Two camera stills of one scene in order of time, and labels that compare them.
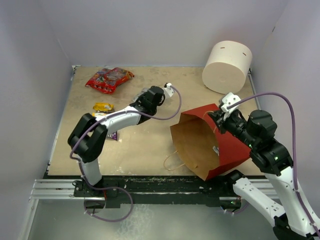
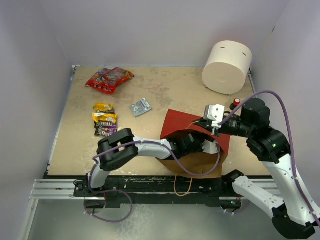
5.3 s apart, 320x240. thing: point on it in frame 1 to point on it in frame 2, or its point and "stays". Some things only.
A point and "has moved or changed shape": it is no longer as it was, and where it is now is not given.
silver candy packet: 143,90 has moved or changed shape
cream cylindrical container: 226,67 stays
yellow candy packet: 103,106 stays
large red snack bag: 106,80 stays
